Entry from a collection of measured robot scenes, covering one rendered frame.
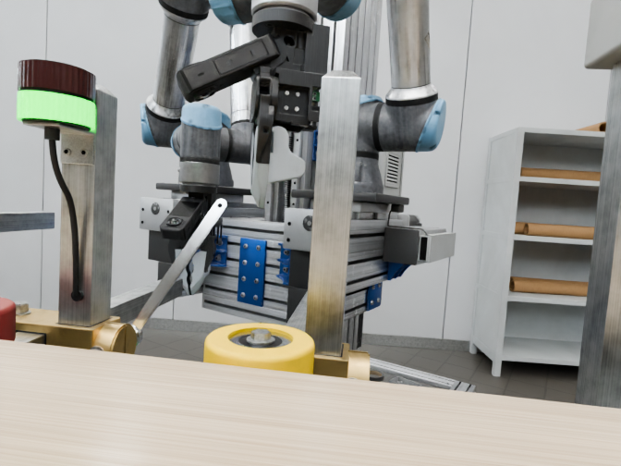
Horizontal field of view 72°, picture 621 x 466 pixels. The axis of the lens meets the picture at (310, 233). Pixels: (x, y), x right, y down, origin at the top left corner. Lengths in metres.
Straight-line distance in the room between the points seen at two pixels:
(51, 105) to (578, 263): 3.45
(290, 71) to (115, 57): 3.12
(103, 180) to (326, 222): 0.23
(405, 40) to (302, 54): 0.48
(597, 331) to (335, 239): 0.25
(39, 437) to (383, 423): 0.16
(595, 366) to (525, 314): 3.04
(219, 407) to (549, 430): 0.17
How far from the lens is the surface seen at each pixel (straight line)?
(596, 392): 0.47
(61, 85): 0.43
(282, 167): 0.49
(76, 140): 0.48
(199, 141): 0.83
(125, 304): 0.62
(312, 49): 0.52
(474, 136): 3.30
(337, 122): 0.40
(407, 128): 0.99
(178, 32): 1.16
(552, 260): 3.51
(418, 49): 0.98
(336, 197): 0.39
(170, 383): 0.27
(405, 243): 1.09
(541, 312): 3.55
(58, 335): 0.50
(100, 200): 0.47
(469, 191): 3.26
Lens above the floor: 1.01
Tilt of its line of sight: 4 degrees down
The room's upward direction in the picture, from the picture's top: 4 degrees clockwise
